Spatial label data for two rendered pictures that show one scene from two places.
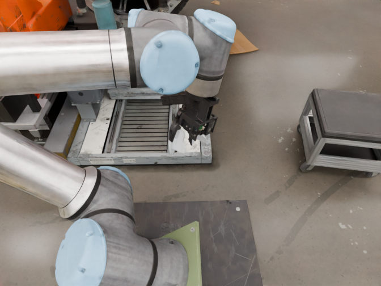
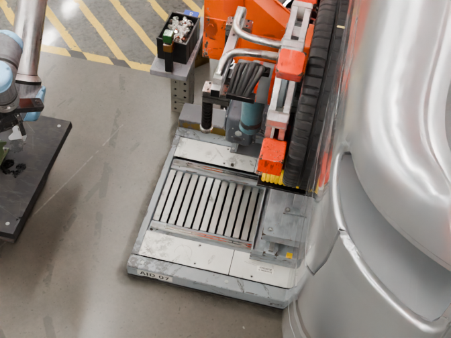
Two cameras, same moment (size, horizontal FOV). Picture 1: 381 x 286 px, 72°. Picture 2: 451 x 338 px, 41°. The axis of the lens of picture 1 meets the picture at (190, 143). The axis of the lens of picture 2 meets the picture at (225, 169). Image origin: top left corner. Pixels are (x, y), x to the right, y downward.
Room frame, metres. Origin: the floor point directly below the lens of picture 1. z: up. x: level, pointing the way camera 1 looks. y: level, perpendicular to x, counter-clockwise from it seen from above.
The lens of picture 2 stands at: (1.47, -1.21, 2.26)
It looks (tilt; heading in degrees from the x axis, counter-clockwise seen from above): 52 degrees down; 99
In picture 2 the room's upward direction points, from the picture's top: 5 degrees clockwise
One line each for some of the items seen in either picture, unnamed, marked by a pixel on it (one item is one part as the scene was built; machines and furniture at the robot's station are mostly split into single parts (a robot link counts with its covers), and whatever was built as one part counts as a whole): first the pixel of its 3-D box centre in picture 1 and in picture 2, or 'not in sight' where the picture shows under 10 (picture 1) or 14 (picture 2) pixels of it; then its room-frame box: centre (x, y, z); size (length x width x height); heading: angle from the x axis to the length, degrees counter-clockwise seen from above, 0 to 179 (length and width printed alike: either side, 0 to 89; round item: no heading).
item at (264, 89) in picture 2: not in sight; (265, 83); (1.33, 0.29, 0.85); 0.21 x 0.14 x 0.14; 1
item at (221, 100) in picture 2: not in sight; (217, 93); (1.20, 0.11, 0.93); 0.09 x 0.05 x 0.05; 1
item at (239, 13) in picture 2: not in sight; (261, 19); (1.28, 0.39, 1.03); 0.19 x 0.18 x 0.11; 1
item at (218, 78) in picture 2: not in sight; (249, 58); (1.28, 0.19, 1.03); 0.19 x 0.18 x 0.11; 1
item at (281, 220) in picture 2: not in sight; (309, 188); (1.57, 0.29, 0.32); 0.40 x 0.30 x 0.28; 91
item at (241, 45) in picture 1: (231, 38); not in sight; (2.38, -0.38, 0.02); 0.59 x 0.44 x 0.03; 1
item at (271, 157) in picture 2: not in sight; (272, 156); (1.41, -0.03, 0.85); 0.09 x 0.08 x 0.07; 91
